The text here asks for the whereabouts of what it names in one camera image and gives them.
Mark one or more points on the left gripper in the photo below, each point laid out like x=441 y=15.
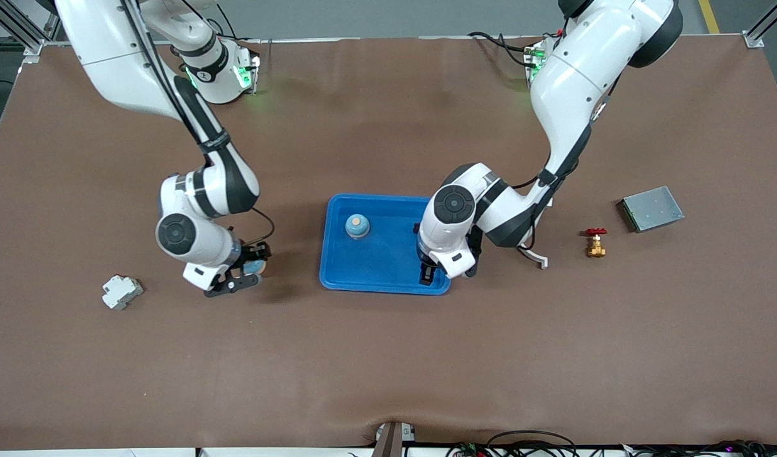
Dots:
x=426 y=272

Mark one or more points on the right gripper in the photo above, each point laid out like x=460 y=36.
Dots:
x=259 y=251

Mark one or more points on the blue call bell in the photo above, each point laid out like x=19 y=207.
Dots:
x=357 y=226
x=255 y=267

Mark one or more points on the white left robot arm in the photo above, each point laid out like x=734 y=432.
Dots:
x=579 y=63

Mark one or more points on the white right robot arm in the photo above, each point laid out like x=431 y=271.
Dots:
x=109 y=51

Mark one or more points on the blue plastic tray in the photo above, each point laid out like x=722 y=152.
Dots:
x=382 y=266

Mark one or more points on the brown table mat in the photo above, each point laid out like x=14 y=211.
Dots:
x=388 y=355

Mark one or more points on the white circuit breaker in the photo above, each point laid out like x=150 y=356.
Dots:
x=122 y=292

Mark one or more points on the silver metal power module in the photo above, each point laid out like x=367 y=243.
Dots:
x=652 y=209

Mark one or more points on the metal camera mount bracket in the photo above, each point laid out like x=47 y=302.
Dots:
x=391 y=441

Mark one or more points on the aluminium frame profile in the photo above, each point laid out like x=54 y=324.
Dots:
x=752 y=39
x=34 y=47

